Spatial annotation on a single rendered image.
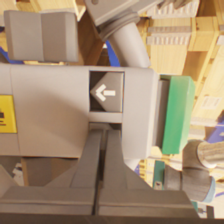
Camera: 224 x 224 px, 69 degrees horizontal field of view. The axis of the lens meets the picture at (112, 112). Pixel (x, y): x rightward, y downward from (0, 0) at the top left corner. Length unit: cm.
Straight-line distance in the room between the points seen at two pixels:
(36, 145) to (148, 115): 11
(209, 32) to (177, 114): 84
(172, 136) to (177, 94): 4
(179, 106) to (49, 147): 13
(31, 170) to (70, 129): 7
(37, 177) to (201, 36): 92
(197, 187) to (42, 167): 96
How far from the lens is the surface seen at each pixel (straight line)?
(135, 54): 16
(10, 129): 18
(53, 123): 16
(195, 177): 108
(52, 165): 20
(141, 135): 16
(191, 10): 91
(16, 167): 163
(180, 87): 17
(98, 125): 15
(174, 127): 18
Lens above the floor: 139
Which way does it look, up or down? 15 degrees down
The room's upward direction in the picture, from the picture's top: 96 degrees clockwise
